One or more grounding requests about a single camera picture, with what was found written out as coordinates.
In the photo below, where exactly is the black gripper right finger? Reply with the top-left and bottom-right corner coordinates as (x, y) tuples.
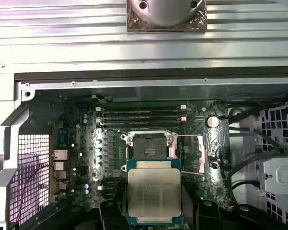
(181, 181), (231, 230)

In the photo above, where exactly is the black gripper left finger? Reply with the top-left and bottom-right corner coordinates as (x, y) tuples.
(98, 185), (130, 230)

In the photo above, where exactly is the silver CPU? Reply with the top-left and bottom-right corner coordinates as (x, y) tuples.
(126, 158), (183, 225)

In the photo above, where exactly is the black RAM slot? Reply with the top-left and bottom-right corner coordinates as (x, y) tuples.
(102, 178), (127, 184)
(97, 121), (187, 127)
(96, 112), (187, 117)
(102, 189), (125, 195)
(96, 105), (187, 113)
(96, 116), (187, 121)
(97, 184), (127, 190)

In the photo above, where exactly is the CPU socket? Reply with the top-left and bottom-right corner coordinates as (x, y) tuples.
(121, 130), (180, 161)

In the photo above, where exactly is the blue port block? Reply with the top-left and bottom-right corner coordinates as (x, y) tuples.
(59, 130), (68, 147)

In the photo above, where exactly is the silver metal drive cage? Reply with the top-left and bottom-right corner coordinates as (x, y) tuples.
(256, 100), (288, 230)

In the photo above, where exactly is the round coin battery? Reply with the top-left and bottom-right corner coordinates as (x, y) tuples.
(206, 115), (219, 128)

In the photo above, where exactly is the green motherboard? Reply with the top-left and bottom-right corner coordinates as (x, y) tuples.
(38, 94), (231, 230)

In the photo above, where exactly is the open black PC case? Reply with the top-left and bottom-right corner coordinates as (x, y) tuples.
(0, 64), (288, 230)

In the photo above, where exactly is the black cable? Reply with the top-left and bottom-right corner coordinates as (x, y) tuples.
(227, 153), (264, 183)
(230, 115), (288, 154)
(230, 180), (261, 192)

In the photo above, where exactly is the red and black wire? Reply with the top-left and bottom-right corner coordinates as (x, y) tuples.
(14, 164), (57, 223)

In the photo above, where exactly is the square brown base plate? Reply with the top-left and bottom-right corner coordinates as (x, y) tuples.
(126, 0), (208, 33)

